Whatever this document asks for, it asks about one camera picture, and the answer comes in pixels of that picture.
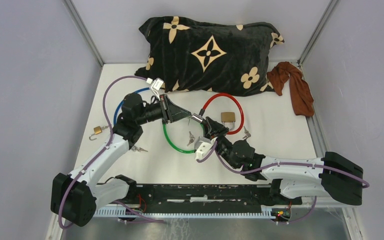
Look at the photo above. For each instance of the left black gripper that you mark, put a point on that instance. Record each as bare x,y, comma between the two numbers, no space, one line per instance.
171,112

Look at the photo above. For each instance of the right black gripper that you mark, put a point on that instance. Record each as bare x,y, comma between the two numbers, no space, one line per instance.
215,129

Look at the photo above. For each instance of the green cable lock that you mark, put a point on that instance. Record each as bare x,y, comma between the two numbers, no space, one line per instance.
177,135

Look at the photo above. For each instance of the red cable lock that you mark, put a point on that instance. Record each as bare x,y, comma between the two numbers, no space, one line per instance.
216,107

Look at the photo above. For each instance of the padlock keys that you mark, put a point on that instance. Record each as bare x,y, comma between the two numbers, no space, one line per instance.
247,134

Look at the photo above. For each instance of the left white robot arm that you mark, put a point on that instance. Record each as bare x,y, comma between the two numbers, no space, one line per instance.
76,196

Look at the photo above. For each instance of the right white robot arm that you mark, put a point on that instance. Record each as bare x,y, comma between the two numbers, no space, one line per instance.
331,175

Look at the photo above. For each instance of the black floral pillow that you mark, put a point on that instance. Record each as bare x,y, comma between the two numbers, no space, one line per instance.
189,55

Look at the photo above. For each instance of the small brass padlock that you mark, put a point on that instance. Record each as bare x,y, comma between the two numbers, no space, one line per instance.
96,131

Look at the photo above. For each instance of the brown cloth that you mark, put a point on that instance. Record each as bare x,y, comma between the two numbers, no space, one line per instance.
300,93

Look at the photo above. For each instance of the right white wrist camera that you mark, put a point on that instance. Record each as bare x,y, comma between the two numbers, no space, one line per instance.
204,148

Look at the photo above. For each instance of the blue cable lock keys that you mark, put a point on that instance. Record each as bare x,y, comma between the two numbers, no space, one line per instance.
138,149

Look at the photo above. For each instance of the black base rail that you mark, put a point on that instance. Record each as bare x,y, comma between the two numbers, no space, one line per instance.
254,201

